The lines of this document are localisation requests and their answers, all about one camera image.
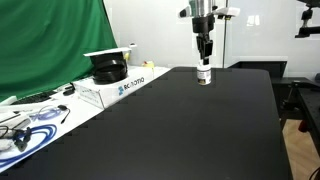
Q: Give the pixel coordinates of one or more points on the white Robotiq cardboard box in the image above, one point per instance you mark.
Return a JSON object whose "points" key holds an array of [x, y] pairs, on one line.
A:
{"points": [[102, 96]]}

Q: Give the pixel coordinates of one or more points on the white pill bottle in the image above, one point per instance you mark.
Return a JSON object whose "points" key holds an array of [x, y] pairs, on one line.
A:
{"points": [[204, 74]]}

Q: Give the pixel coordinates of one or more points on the black keyboard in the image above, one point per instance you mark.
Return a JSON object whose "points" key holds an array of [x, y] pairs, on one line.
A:
{"points": [[36, 98]]}

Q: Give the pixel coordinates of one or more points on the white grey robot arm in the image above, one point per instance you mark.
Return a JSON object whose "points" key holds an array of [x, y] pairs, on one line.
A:
{"points": [[201, 8]]}

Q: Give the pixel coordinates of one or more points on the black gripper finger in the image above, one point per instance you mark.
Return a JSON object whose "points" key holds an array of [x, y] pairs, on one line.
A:
{"points": [[207, 52], [200, 46]]}

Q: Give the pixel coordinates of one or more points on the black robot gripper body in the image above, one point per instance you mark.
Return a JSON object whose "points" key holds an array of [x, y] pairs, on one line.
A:
{"points": [[202, 26]]}

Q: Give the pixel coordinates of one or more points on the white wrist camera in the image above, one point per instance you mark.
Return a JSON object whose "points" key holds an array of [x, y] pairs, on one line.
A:
{"points": [[227, 12]]}

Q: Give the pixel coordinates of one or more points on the green backdrop cloth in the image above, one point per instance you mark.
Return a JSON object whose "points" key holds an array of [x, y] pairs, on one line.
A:
{"points": [[43, 43]]}

